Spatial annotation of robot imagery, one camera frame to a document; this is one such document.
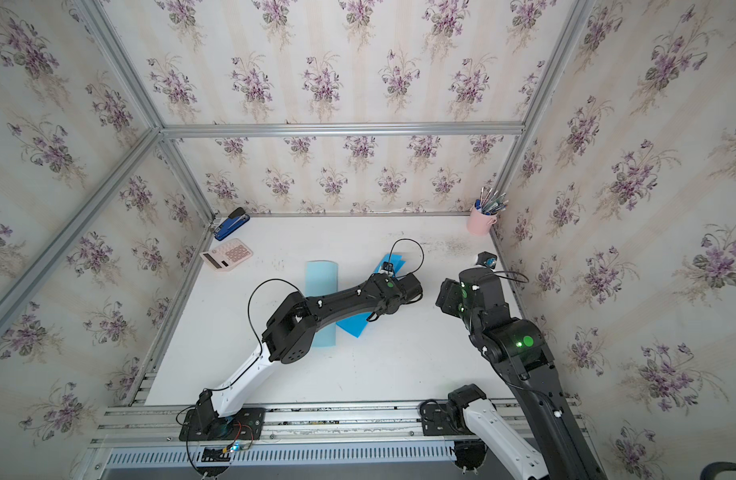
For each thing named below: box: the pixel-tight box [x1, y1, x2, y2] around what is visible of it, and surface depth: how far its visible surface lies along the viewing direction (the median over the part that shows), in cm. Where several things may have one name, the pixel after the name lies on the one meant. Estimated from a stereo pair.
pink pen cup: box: [467, 205, 499, 236], surface depth 111 cm
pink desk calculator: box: [199, 238, 253, 272], surface depth 106 cm
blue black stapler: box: [214, 207, 250, 241], surface depth 117 cm
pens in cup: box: [475, 186, 509, 215], surface depth 113 cm
